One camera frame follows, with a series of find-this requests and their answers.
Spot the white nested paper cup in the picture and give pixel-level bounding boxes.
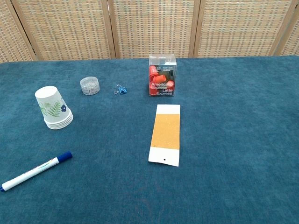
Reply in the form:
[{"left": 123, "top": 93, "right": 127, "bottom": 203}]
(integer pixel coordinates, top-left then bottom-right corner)
[
  {"left": 44, "top": 112, "right": 73, "bottom": 125},
  {"left": 46, "top": 116, "right": 74, "bottom": 128},
  {"left": 47, "top": 118, "right": 74, "bottom": 130},
  {"left": 45, "top": 114, "right": 73, "bottom": 127}
]

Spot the small white object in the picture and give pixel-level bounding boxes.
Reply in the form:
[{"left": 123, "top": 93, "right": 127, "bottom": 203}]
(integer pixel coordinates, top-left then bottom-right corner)
[{"left": 35, "top": 85, "right": 72, "bottom": 124}]

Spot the clear box with red capsules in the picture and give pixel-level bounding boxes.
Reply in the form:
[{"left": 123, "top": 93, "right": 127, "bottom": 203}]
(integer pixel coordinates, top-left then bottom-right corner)
[{"left": 149, "top": 53, "right": 178, "bottom": 97}]

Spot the blue binder clip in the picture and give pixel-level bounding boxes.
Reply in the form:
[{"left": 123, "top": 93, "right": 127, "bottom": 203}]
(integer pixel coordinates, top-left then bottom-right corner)
[{"left": 114, "top": 84, "right": 128, "bottom": 95}]

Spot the clear round pin container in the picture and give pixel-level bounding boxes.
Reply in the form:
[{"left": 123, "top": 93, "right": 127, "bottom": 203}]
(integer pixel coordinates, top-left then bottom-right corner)
[{"left": 79, "top": 76, "right": 100, "bottom": 96}]

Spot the blue table cloth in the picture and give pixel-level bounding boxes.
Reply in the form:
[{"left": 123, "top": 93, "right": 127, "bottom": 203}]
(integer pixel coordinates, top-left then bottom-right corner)
[{"left": 0, "top": 56, "right": 299, "bottom": 224}]

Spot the woven folding screen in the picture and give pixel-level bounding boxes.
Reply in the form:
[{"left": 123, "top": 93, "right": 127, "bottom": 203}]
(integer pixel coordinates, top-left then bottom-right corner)
[{"left": 0, "top": 0, "right": 299, "bottom": 63}]

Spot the white marker with blue cap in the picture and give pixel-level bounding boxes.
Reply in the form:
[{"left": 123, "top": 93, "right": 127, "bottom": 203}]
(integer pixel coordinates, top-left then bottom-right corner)
[{"left": 0, "top": 151, "right": 73, "bottom": 192}]

